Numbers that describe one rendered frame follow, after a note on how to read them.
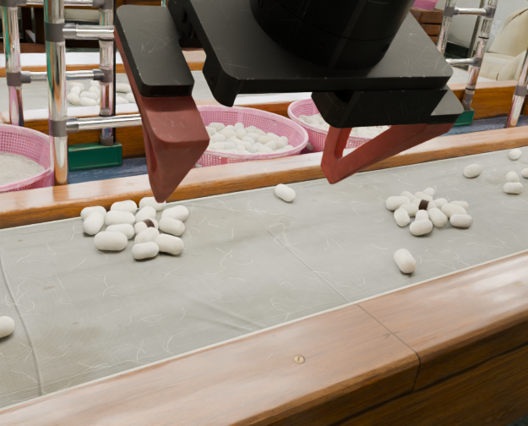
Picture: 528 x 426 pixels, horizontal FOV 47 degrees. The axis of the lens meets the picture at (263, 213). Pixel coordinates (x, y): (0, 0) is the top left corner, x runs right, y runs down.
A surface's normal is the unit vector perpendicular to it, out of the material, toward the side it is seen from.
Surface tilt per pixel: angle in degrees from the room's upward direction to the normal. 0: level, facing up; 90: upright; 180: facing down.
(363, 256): 0
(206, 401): 0
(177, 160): 138
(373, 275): 0
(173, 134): 27
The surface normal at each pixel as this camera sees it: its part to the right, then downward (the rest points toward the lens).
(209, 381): 0.11, -0.89
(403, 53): 0.30, -0.60
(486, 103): 0.54, 0.42
